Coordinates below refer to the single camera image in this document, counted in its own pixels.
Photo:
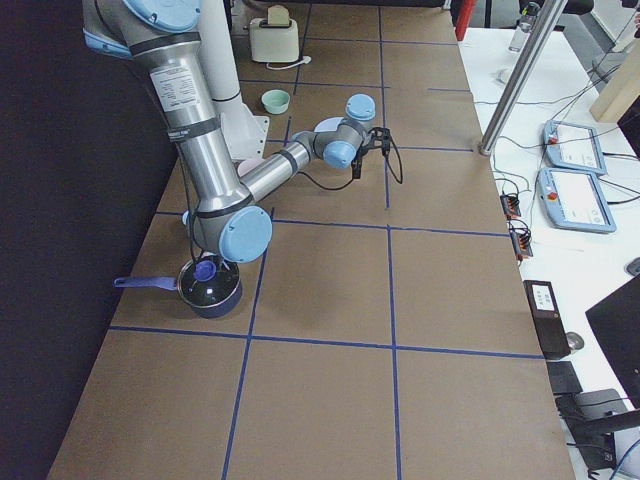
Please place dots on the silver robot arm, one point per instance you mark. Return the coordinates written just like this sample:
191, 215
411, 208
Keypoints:
185, 47

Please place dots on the dark blue lidded pot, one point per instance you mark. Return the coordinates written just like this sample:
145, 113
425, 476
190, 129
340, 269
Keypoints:
210, 286

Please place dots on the light blue plate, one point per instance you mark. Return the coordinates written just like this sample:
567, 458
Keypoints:
328, 125

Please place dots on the clear water bottle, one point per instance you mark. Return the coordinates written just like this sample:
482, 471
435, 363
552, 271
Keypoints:
527, 20

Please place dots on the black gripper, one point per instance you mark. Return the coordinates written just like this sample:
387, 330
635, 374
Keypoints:
357, 167

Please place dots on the orange black connector block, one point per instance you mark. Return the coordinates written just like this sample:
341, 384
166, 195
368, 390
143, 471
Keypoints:
511, 205
520, 235

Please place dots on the black box with label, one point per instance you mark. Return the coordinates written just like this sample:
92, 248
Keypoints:
546, 318

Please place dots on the cream toaster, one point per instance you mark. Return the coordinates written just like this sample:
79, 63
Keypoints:
273, 45

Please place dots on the green bowl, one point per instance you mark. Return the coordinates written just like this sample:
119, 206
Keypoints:
276, 101

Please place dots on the wooden board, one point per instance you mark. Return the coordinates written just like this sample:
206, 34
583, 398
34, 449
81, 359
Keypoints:
621, 91

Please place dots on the pink bowl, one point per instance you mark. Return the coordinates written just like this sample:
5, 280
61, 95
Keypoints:
245, 166

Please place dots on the aluminium frame post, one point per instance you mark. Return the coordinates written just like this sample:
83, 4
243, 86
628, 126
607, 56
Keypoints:
547, 19

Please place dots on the near orange black connector block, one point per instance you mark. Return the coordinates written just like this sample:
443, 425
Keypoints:
520, 235

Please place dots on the teach pendant tablet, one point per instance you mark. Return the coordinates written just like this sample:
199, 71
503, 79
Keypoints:
573, 200
573, 146

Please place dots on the bread slice in toaster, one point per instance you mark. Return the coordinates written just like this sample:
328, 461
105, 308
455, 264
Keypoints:
278, 16

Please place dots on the far orange black connector block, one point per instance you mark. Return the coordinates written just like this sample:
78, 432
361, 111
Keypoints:
511, 205

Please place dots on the far teach pendant tablet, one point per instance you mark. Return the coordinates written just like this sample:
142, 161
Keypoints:
573, 146

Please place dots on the near teach pendant tablet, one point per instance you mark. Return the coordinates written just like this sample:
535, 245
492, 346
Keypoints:
573, 200

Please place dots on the black laptop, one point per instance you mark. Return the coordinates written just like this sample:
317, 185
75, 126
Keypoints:
614, 322

